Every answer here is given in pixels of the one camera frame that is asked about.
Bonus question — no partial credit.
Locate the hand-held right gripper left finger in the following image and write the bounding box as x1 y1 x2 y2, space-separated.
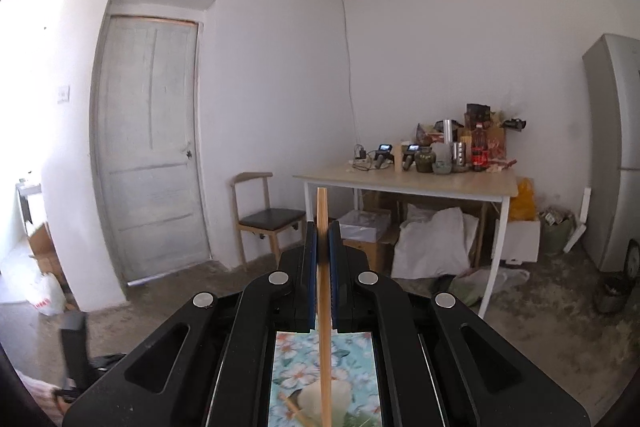
62 219 321 427

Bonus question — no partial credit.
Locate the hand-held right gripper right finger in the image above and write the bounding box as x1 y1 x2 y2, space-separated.
327 222 591 427

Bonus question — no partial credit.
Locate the wooden chopstick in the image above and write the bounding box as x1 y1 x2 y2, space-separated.
279 393 312 427
316 187 334 427

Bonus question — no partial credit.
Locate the white rice paddle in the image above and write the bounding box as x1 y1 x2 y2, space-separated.
298 378 357 424

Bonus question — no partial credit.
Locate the white plastic bag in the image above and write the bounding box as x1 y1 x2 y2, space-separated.
22 272 66 315

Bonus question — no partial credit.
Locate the floral blue blanket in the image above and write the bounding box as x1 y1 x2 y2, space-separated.
270 332 385 427

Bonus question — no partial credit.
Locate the grey wrapped box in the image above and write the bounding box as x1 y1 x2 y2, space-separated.
336 208 393 244

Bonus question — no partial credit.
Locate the wooden chair with black seat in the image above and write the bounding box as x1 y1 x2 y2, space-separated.
231 171 307 270

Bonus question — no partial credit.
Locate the brown cardboard box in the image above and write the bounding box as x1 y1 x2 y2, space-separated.
27 222 68 288

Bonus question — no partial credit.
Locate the white sack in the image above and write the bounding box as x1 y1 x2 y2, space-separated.
391 204 480 280

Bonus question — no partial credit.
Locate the grey-green cloth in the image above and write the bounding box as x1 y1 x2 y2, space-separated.
440 269 528 308

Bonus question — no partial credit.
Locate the white-legged wooden table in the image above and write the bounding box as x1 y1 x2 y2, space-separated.
292 162 520 318

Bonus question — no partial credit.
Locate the white box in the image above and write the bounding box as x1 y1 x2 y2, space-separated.
492 217 542 264

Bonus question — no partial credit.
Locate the red soda bottle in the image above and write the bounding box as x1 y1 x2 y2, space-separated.
471 123 488 172

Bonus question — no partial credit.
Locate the yellow plastic bag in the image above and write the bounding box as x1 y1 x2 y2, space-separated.
510 177 536 222

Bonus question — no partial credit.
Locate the white wooden door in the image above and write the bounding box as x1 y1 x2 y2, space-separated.
90 14 213 280

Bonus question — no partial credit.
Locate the green bag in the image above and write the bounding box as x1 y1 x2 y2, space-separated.
542 207 576 255

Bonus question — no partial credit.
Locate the white board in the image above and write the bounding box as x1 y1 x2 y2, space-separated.
564 187 593 253

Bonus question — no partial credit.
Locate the dark bucket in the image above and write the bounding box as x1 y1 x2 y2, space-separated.
595 274 633 314

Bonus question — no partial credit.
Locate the grey refrigerator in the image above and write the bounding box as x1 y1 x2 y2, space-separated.
581 33 640 275

